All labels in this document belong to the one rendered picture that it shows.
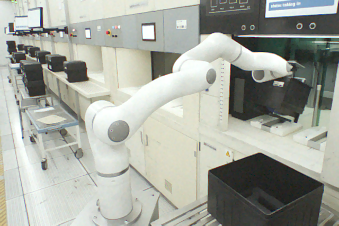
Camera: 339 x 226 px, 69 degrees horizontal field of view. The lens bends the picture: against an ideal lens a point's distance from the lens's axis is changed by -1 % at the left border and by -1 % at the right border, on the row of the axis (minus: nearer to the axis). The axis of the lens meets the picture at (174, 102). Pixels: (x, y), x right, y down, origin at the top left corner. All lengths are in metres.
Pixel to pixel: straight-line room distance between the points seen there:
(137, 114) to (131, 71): 1.93
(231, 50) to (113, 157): 0.63
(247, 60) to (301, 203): 0.60
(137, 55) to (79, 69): 1.03
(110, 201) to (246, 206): 0.46
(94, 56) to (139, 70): 1.50
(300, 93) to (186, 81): 0.76
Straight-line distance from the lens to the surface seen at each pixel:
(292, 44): 1.70
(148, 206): 1.06
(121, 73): 2.69
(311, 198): 0.93
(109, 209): 0.99
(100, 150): 0.92
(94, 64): 4.17
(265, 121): 1.56
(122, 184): 0.94
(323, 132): 1.52
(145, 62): 2.81
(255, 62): 1.19
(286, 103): 1.42
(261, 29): 1.20
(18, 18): 5.70
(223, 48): 1.05
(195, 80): 0.91
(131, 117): 0.81
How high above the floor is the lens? 1.42
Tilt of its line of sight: 16 degrees down
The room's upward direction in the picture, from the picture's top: 1 degrees counter-clockwise
